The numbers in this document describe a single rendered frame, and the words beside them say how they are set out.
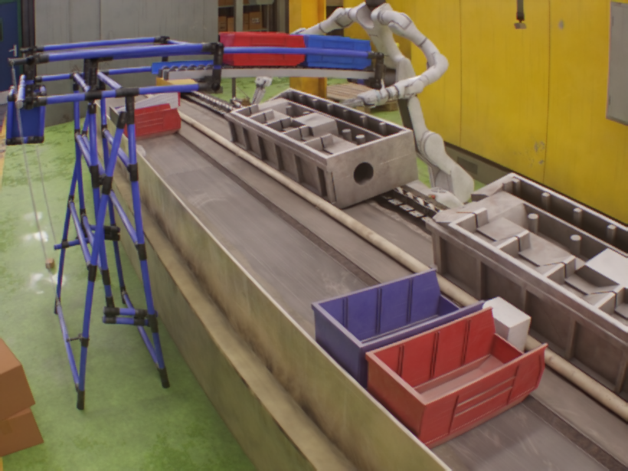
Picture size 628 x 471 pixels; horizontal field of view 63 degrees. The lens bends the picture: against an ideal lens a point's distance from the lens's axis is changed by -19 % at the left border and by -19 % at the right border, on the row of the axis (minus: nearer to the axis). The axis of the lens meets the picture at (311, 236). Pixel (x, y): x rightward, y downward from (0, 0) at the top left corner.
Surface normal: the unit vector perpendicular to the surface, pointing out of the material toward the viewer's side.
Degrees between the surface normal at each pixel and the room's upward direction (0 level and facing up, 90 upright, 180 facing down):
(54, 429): 0
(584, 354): 100
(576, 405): 0
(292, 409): 0
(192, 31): 90
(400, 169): 90
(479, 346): 88
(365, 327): 88
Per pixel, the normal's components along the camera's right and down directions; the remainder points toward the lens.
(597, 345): -0.87, 0.35
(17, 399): 0.75, 0.26
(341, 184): 0.47, 0.35
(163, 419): -0.01, -0.91
